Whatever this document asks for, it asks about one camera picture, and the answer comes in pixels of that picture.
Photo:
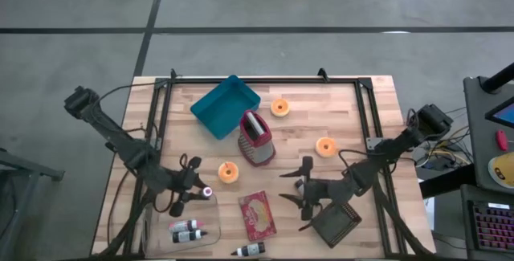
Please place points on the teal plastic bin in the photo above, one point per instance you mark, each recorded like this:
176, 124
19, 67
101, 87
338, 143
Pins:
225, 108

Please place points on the red computer mouse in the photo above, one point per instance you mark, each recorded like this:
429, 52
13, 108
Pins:
502, 140

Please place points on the grey metal corner bracket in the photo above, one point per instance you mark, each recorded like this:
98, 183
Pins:
372, 143

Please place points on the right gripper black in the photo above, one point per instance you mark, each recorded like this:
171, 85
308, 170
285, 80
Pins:
317, 192

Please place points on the red popcorn packet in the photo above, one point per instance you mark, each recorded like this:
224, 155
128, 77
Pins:
257, 217

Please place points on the yellow round pad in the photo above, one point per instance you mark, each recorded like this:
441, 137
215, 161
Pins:
506, 168

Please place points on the black table clamp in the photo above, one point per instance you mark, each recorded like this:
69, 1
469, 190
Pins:
322, 74
173, 73

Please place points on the red steel box grater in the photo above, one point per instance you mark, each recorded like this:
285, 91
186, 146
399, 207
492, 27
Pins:
261, 148

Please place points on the black pole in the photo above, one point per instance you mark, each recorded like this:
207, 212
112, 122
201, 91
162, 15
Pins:
498, 78

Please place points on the clear plastic bin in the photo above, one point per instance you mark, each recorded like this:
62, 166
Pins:
209, 221

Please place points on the black cart screen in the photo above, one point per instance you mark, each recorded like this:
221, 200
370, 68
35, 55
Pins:
506, 114

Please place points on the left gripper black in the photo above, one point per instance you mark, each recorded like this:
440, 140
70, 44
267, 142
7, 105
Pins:
180, 180

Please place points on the grey metal stand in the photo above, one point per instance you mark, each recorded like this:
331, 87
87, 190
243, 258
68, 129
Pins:
32, 168

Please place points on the backlit keyboard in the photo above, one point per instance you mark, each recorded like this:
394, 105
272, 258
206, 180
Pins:
494, 229

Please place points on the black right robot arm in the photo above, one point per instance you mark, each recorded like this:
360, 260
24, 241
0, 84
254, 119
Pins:
385, 148

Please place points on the black square mesh basket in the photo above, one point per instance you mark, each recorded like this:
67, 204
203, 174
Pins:
337, 225

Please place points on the maroon food colour bottle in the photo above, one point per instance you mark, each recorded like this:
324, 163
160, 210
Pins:
206, 191

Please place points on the black keyboard tray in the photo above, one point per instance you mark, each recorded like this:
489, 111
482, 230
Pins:
466, 213

